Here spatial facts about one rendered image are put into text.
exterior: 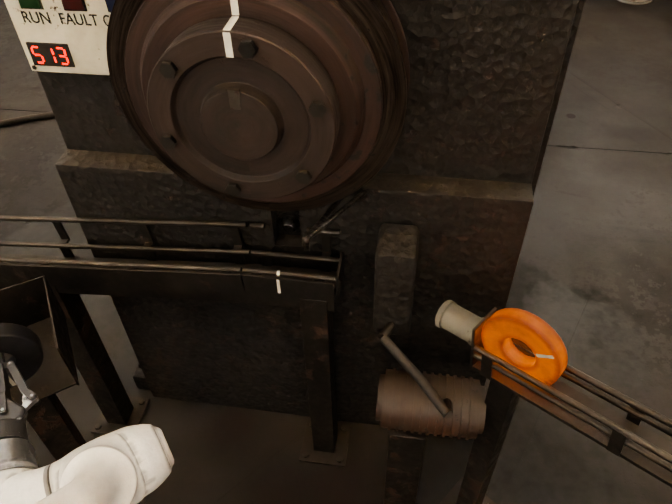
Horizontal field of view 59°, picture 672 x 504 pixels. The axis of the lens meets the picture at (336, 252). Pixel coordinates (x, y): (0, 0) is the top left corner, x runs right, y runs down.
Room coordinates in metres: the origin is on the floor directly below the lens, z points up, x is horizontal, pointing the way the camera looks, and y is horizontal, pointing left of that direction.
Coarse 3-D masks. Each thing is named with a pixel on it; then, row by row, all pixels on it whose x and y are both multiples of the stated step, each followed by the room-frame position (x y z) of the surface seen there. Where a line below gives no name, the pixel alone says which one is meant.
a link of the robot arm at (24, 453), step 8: (0, 440) 0.47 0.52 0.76; (8, 440) 0.47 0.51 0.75; (16, 440) 0.47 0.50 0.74; (24, 440) 0.48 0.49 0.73; (0, 448) 0.45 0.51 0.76; (8, 448) 0.45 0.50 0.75; (16, 448) 0.46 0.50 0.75; (24, 448) 0.46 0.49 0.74; (32, 448) 0.48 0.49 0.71; (0, 456) 0.44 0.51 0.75; (8, 456) 0.44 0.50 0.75; (16, 456) 0.44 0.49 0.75; (24, 456) 0.45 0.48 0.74; (32, 456) 0.46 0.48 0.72; (0, 464) 0.43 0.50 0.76; (8, 464) 0.43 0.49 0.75; (16, 464) 0.43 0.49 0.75; (24, 464) 0.44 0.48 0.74; (32, 464) 0.44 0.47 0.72
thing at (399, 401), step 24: (384, 384) 0.69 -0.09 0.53; (408, 384) 0.69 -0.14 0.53; (432, 384) 0.69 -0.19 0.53; (456, 384) 0.69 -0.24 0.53; (480, 384) 0.69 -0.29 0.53; (384, 408) 0.65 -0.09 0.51; (408, 408) 0.65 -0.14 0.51; (432, 408) 0.64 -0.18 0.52; (456, 408) 0.64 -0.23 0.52; (480, 408) 0.64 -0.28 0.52; (408, 432) 0.65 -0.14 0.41; (432, 432) 0.62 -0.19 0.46; (456, 432) 0.61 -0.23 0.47; (480, 432) 0.62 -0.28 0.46; (408, 456) 0.64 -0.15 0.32; (408, 480) 0.64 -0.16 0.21
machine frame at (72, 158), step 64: (448, 0) 0.94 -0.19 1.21; (512, 0) 0.92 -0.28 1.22; (576, 0) 0.91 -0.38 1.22; (448, 64) 0.94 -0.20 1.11; (512, 64) 0.92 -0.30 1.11; (64, 128) 1.07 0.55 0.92; (128, 128) 1.05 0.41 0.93; (448, 128) 0.94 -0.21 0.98; (512, 128) 0.92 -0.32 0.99; (128, 192) 0.99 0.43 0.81; (192, 192) 0.97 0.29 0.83; (384, 192) 0.90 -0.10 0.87; (448, 192) 0.89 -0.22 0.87; (512, 192) 0.88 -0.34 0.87; (128, 256) 1.00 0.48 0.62; (192, 256) 0.98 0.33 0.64; (256, 256) 0.95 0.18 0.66; (448, 256) 0.88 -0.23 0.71; (512, 256) 0.86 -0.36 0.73; (128, 320) 1.02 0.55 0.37; (192, 320) 0.98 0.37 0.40; (256, 320) 0.95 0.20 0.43; (192, 384) 0.99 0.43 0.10; (256, 384) 0.96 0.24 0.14
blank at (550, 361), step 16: (496, 320) 0.67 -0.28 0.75; (512, 320) 0.65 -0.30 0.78; (528, 320) 0.65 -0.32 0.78; (496, 336) 0.67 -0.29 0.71; (512, 336) 0.65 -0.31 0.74; (528, 336) 0.63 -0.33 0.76; (544, 336) 0.62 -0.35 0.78; (496, 352) 0.66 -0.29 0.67; (512, 352) 0.66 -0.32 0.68; (544, 352) 0.61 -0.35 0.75; (560, 352) 0.60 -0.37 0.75; (528, 368) 0.62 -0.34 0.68; (544, 368) 0.60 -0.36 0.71; (560, 368) 0.59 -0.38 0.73
